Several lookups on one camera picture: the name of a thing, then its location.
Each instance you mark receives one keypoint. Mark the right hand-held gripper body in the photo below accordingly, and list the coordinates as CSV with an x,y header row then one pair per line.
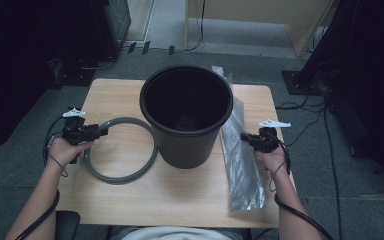
x,y
266,141

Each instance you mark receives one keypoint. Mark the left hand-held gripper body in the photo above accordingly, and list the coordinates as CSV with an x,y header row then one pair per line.
x,y
75,131

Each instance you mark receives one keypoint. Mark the clear plastic trash bag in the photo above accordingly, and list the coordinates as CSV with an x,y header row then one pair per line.
x,y
243,180

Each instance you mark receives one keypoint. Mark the dark grey plastic trash bin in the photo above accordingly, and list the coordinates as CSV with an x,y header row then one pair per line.
x,y
186,153

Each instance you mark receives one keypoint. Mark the person's right hand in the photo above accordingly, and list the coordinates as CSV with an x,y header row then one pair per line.
x,y
275,161

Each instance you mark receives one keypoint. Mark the person's left hand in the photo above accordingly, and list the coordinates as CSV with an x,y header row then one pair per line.
x,y
63,151

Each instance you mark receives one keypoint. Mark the black floor equipment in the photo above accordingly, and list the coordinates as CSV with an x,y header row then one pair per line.
x,y
76,78

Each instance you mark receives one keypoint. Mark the dark curtain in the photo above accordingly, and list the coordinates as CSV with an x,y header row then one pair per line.
x,y
373,83
20,66

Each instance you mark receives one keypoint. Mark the black chair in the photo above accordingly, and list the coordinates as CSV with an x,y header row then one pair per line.
x,y
68,225

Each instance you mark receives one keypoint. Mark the black computer cabinet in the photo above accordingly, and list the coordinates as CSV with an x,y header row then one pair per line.
x,y
113,20

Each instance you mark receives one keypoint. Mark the person's pale shirt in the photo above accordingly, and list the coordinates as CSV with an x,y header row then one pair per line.
x,y
173,233

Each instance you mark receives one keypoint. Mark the beige wooden cabinet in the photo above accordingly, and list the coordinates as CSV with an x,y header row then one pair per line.
x,y
263,10

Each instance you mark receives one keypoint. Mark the black stand base plate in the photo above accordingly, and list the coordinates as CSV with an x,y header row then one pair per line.
x,y
295,83

